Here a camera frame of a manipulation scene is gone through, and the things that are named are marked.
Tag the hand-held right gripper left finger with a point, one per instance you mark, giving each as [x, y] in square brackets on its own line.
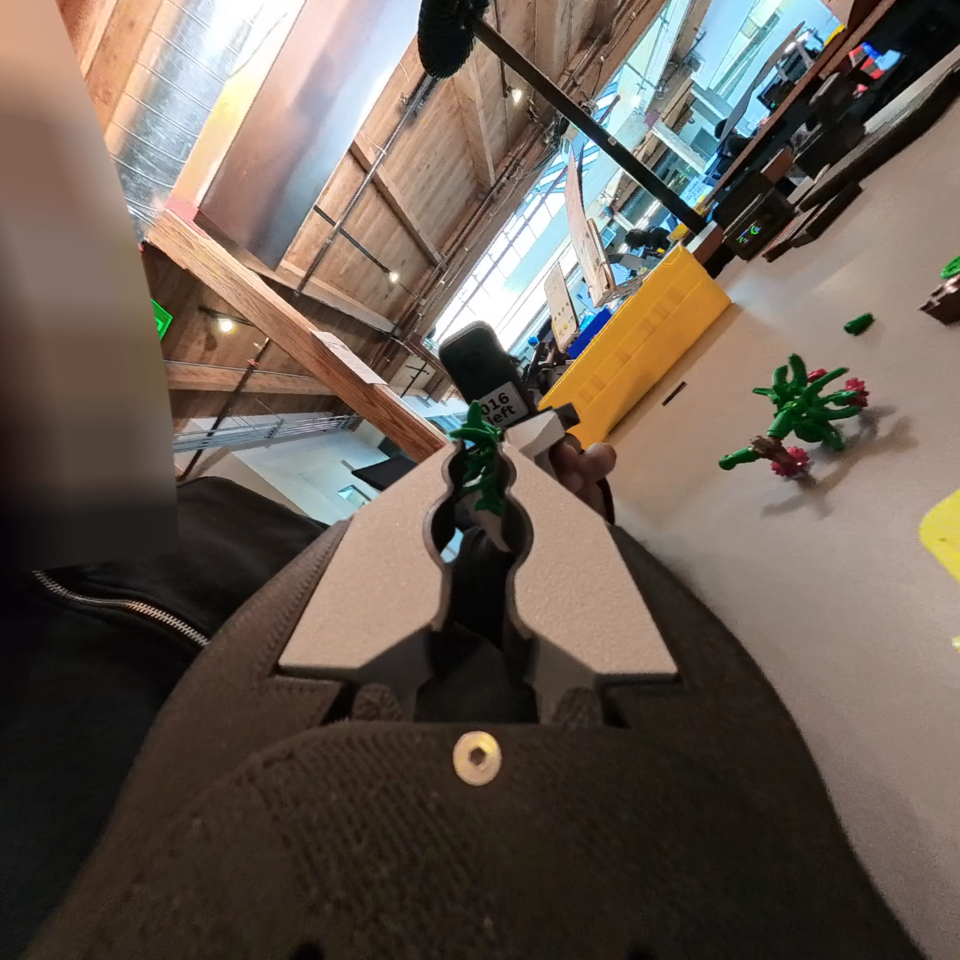
[375, 592]

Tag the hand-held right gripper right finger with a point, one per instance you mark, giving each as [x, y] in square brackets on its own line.
[592, 600]

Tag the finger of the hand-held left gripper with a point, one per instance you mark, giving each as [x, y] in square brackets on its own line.
[487, 523]
[540, 439]

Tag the green toy brick leaf sprig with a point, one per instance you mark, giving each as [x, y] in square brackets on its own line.
[484, 465]

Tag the green toy brick vine plant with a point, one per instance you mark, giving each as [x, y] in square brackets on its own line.
[806, 409]

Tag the small green toy brick cone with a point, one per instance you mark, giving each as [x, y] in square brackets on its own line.
[859, 323]

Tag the pile of small toy bricks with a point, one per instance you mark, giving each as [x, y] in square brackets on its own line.
[945, 300]

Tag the person's left forearm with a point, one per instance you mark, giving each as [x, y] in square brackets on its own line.
[487, 600]

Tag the person's left hand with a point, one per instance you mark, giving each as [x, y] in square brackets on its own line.
[589, 469]

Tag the paper instruction booklet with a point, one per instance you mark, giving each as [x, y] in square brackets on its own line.
[562, 307]
[589, 225]

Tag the black office chair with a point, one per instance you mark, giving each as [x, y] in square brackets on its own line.
[386, 472]

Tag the blue plastic bin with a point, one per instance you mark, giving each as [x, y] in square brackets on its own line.
[589, 334]

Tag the paper notice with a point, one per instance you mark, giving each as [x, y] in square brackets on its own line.
[349, 358]

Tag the yellow plastic bin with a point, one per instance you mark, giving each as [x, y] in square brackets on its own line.
[637, 345]

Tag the black pole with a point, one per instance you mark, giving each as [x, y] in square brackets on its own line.
[570, 105]

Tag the black charger case with display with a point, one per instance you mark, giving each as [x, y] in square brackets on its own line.
[754, 217]

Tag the small black battery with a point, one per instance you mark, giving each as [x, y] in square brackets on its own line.
[821, 217]
[784, 241]

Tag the green exit sign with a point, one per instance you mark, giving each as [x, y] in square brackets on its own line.
[161, 321]

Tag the lime green toy brick pot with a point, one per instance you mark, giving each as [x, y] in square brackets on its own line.
[945, 536]

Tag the black flat box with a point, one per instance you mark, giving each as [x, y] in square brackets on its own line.
[862, 169]

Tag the wooden background desk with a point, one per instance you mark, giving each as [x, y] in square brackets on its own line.
[795, 82]

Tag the black open case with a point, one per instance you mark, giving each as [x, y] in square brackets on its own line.
[832, 112]

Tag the wooden post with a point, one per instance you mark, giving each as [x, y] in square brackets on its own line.
[285, 315]

